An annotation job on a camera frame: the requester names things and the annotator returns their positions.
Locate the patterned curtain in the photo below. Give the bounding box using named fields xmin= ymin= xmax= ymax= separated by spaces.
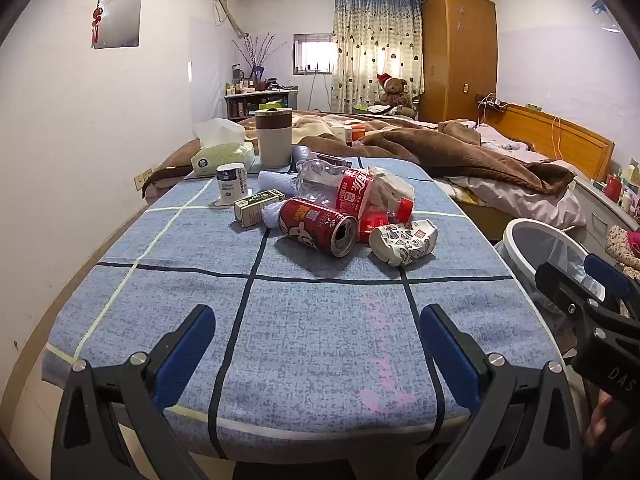
xmin=332 ymin=0 xmax=425 ymax=113

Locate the printed paper cup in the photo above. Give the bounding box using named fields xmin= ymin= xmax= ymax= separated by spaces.
xmin=369 ymin=219 xmax=440 ymax=267

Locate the brown teddy bear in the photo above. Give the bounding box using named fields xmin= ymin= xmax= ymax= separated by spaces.
xmin=374 ymin=74 xmax=417 ymax=117

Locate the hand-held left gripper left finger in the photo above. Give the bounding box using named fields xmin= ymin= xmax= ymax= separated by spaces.
xmin=50 ymin=304 xmax=217 ymax=480

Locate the charging cable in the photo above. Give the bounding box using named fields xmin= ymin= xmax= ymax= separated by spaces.
xmin=549 ymin=115 xmax=564 ymax=161

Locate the small green box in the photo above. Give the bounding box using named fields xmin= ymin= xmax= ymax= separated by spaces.
xmin=233 ymin=189 xmax=287 ymax=229

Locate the white small cup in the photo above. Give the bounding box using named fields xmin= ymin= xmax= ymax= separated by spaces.
xmin=216 ymin=164 xmax=251 ymax=204

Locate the pale pink duvet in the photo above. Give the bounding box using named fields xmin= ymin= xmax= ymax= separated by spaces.
xmin=440 ymin=122 xmax=587 ymax=228

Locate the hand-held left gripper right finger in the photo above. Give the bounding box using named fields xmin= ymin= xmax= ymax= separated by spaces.
xmin=419 ymin=304 xmax=586 ymax=480

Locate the reflective wall panel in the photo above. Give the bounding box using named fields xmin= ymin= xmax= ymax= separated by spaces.
xmin=94 ymin=0 xmax=142 ymax=50

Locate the power strip with chargers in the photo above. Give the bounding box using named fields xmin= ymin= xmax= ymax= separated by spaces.
xmin=472 ymin=92 xmax=506 ymax=111

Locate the small window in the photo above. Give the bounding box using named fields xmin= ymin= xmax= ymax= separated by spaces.
xmin=292 ymin=33 xmax=335 ymax=75

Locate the blue checked tablecloth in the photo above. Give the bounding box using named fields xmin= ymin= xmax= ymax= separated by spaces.
xmin=42 ymin=157 xmax=563 ymax=461

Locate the grey drawer desk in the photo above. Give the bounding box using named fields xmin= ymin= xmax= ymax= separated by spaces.
xmin=570 ymin=175 xmax=640 ymax=261

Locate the crushed clear plastic bottle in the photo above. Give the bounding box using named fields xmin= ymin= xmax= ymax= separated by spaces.
xmin=292 ymin=157 xmax=376 ymax=218

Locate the red drink can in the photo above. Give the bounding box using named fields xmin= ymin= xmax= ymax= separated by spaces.
xmin=276 ymin=196 xmax=359 ymax=259

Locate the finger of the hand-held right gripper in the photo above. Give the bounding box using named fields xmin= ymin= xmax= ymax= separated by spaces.
xmin=583 ymin=254 xmax=640 ymax=321
xmin=534 ymin=261 xmax=627 ymax=335

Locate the cluttered side shelf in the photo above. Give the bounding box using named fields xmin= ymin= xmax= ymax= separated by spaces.
xmin=223 ymin=87 xmax=299 ymax=121

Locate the white cup with brown band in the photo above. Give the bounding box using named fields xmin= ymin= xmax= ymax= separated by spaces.
xmin=255 ymin=107 xmax=293 ymax=170

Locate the wooden headboard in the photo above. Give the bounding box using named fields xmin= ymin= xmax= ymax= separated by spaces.
xmin=480 ymin=102 xmax=616 ymax=181

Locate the air conditioner pipe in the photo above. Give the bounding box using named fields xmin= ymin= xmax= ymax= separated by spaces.
xmin=210 ymin=0 xmax=251 ymax=41

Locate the vase of flower branches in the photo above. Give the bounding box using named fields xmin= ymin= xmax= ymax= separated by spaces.
xmin=231 ymin=32 xmax=288 ymax=81

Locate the white trash bin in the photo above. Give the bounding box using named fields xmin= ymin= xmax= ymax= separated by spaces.
xmin=502 ymin=218 xmax=593 ymax=356

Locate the bed with brown blanket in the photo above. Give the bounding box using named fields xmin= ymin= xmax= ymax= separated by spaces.
xmin=142 ymin=112 xmax=576 ymax=196

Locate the person's right hand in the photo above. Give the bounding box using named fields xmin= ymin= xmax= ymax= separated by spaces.
xmin=584 ymin=391 xmax=615 ymax=452

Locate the green tissue pack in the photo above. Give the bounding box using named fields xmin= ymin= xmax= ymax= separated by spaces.
xmin=190 ymin=117 xmax=256 ymax=178

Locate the wooden wardrobe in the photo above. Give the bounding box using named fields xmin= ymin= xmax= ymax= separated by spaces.
xmin=419 ymin=0 xmax=498 ymax=123

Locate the floral quilted jacket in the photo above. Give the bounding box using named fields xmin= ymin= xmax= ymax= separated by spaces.
xmin=605 ymin=225 xmax=640 ymax=281

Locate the wall sticker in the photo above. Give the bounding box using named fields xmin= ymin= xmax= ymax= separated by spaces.
xmin=591 ymin=0 xmax=623 ymax=31

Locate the orange and white box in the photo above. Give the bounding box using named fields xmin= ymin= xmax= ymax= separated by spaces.
xmin=332 ymin=125 xmax=369 ymax=144

